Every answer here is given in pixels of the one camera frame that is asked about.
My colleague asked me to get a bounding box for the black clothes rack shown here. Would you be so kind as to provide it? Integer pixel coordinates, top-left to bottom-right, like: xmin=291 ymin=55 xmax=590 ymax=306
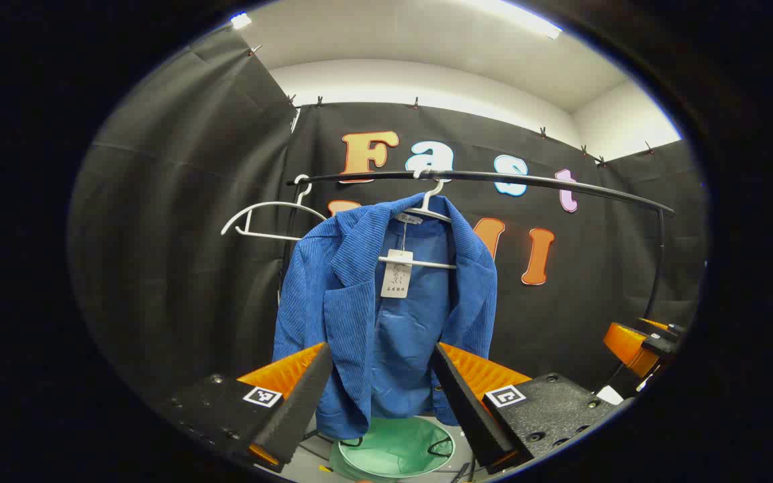
xmin=278 ymin=170 xmax=676 ymax=323

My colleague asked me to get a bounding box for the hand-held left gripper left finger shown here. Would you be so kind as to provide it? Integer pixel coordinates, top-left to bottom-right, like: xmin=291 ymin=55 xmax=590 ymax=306
xmin=158 ymin=342 xmax=333 ymax=474

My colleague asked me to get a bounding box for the black backdrop cloth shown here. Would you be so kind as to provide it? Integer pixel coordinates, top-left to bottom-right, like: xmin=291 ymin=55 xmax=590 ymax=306
xmin=68 ymin=27 xmax=709 ymax=430

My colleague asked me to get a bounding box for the blue corduroy jacket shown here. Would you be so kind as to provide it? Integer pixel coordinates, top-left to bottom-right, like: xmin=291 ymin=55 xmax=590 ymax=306
xmin=272 ymin=193 xmax=499 ymax=440

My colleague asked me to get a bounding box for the white clothes hanger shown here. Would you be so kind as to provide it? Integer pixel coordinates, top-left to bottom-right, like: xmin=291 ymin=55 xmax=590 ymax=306
xmin=378 ymin=168 xmax=460 ymax=270
xmin=221 ymin=174 xmax=328 ymax=241

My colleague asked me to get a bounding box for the green laundry hamper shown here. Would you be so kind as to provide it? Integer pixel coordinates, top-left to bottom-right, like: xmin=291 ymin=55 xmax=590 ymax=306
xmin=328 ymin=416 xmax=458 ymax=481

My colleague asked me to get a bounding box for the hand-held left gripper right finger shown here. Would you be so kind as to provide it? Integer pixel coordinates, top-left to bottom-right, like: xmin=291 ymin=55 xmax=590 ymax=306
xmin=430 ymin=341 xmax=635 ymax=474

